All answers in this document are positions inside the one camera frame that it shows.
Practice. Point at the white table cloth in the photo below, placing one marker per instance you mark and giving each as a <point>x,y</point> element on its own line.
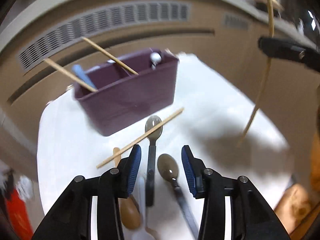
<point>213,115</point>

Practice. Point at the grey ventilation grille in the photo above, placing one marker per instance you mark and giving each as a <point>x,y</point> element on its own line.
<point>97,21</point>

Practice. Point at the grey spoon black handle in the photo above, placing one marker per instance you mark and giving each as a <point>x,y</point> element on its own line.
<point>169,171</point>
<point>150,178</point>

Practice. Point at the light blue plastic utensil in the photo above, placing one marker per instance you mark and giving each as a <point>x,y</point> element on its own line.
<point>78,71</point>

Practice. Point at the wooden chopstick in holder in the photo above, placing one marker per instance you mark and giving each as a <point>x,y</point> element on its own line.
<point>69,75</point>

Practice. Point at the white round spoon in holder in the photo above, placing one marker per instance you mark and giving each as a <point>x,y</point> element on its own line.
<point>155,59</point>

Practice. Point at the wooden spoon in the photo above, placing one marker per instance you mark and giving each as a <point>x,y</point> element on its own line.
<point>129,212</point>

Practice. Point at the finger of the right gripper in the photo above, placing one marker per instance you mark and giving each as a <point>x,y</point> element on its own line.
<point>283,49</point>

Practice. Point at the purple plastic utensil holder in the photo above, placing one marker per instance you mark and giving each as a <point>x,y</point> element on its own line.
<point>122,98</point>

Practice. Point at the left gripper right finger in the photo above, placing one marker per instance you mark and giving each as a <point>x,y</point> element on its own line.
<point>205,183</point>

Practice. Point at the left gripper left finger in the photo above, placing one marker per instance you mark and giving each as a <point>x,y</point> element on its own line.
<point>116,183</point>

